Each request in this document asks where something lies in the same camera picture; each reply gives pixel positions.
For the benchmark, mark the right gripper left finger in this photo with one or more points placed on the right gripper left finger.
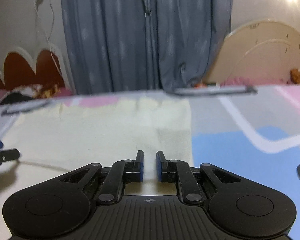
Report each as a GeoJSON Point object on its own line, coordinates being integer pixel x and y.
{"type": "Point", "coordinates": [116, 177]}

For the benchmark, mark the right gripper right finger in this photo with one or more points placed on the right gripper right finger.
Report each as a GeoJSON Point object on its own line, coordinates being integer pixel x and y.
{"type": "Point", "coordinates": [179, 173]}

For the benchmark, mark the blue grey curtain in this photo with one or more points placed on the blue grey curtain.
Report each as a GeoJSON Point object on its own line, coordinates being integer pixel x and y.
{"type": "Point", "coordinates": [120, 45]}

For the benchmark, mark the cream arched headboard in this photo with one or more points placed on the cream arched headboard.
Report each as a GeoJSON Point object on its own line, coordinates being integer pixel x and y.
{"type": "Point", "coordinates": [264, 49]}

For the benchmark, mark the orange plush toy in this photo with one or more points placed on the orange plush toy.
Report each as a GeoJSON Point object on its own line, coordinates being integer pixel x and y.
{"type": "Point", "coordinates": [295, 76]}

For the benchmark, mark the black cloth on bed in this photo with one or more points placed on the black cloth on bed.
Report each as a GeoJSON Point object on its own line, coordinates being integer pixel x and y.
{"type": "Point", "coordinates": [15, 97]}

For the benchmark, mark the red white scalloped headboard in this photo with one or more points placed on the red white scalloped headboard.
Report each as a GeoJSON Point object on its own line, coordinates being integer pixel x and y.
{"type": "Point", "coordinates": [45, 68]}

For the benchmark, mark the pastel patterned bed sheet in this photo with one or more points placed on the pastel patterned bed sheet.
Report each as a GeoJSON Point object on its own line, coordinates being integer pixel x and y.
{"type": "Point", "coordinates": [256, 135]}

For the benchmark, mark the cream white garment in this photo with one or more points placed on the cream white garment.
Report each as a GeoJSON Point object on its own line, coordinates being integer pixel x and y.
{"type": "Point", "coordinates": [62, 138]}

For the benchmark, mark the pink blanket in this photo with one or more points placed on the pink blanket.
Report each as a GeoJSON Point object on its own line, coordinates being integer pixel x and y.
{"type": "Point", "coordinates": [245, 81]}

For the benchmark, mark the floral patterned pillow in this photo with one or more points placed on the floral patterned pillow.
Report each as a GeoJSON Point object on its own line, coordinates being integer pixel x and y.
{"type": "Point", "coordinates": [39, 91]}

